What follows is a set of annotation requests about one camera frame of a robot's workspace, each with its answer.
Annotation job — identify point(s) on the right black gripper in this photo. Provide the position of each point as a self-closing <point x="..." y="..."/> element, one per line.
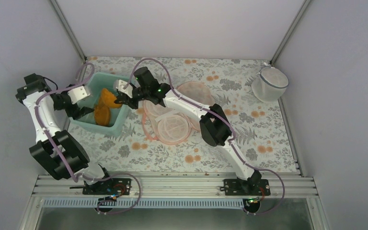
<point x="124" y="98"/>

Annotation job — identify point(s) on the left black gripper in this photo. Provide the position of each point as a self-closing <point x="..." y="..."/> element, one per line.
<point x="72" y="112"/>

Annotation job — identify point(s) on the orange mustard bra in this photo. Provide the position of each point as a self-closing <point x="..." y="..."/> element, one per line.
<point x="102" y="111"/>

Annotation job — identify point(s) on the teal plastic bin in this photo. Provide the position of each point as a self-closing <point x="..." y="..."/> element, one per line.
<point x="97" y="82"/>

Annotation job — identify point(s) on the orange floral mesh laundry bag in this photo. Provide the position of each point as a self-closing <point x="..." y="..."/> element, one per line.
<point x="170" y="126"/>

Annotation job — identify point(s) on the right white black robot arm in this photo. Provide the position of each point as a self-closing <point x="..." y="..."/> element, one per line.
<point x="215" y="128"/>

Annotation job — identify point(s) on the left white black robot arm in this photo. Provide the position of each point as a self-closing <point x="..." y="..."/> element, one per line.
<point x="56" y="150"/>

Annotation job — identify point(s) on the white mesh laundry basket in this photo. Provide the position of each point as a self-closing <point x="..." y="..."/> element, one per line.
<point x="270" y="84"/>

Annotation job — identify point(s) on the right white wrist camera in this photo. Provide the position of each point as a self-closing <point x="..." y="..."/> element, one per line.
<point x="121" y="86"/>

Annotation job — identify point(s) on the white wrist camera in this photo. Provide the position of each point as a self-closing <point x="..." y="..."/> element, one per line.
<point x="121" y="86"/>
<point x="79" y="93"/>

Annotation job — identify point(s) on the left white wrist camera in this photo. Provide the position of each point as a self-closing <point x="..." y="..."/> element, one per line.
<point x="79" y="93"/>

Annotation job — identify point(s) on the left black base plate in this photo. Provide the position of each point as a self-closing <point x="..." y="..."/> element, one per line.
<point x="115" y="186"/>

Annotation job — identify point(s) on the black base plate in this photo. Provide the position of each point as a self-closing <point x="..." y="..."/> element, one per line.
<point x="237" y="187"/>
<point x="115" y="186"/>

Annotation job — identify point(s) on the aluminium mounting rail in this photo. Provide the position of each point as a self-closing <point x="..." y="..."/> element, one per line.
<point x="182" y="185"/>

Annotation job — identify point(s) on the white slotted cable duct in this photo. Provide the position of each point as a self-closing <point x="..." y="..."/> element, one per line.
<point x="81" y="202"/>

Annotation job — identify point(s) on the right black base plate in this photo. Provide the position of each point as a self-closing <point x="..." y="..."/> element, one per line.
<point x="237" y="187"/>

